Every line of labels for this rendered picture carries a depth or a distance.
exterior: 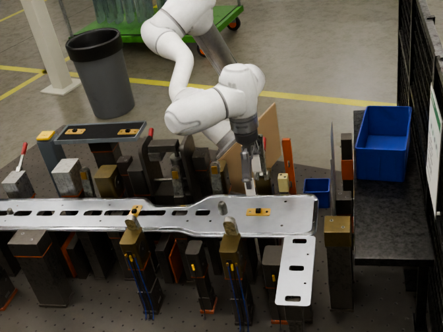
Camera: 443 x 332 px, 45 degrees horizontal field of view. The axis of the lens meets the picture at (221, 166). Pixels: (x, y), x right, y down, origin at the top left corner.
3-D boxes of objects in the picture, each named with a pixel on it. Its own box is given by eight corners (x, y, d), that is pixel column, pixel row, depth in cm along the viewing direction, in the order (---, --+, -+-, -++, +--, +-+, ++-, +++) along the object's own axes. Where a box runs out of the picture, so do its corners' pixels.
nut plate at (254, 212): (245, 215, 184) (245, 213, 183) (247, 209, 187) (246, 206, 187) (269, 215, 182) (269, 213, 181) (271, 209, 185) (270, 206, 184)
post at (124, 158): (140, 238, 231) (115, 162, 209) (144, 230, 235) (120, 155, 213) (151, 238, 230) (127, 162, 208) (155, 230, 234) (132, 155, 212)
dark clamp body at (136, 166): (149, 244, 227) (125, 171, 206) (157, 226, 237) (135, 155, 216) (165, 244, 225) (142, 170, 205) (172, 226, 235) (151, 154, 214)
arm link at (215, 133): (214, 145, 260) (182, 114, 259) (240, 119, 261) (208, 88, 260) (215, 144, 244) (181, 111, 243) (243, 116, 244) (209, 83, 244)
